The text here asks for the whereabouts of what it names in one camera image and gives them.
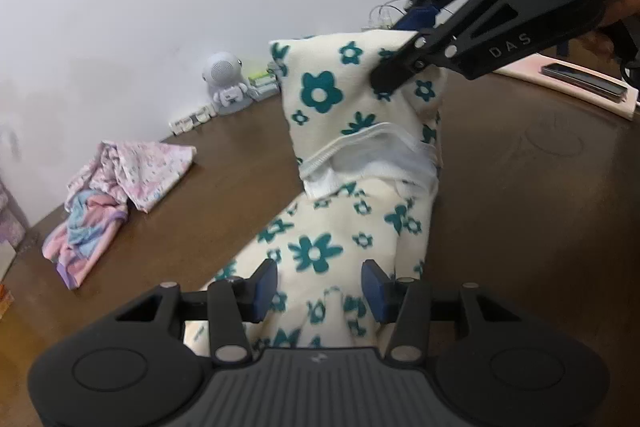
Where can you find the green tissue pack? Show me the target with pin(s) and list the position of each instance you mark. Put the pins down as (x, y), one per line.
(260, 74)

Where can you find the black smartphone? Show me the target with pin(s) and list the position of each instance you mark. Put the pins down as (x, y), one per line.
(582, 79)

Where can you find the pink pad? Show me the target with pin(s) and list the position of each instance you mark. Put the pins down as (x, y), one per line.
(560, 92)

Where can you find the tie-dye pastel garment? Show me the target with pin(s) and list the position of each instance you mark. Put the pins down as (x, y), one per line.
(85, 232)

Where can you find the grey astronaut figure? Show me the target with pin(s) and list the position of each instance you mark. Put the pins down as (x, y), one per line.
(225, 82)

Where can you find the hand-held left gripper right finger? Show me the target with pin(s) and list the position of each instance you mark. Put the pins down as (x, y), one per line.
(375, 289)

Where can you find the cream floral garment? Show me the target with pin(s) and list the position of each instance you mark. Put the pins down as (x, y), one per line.
(325, 147)

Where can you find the pink floral garment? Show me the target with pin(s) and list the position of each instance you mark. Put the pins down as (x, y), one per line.
(145, 167)

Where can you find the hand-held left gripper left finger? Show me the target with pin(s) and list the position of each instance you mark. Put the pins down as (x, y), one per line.
(263, 287)

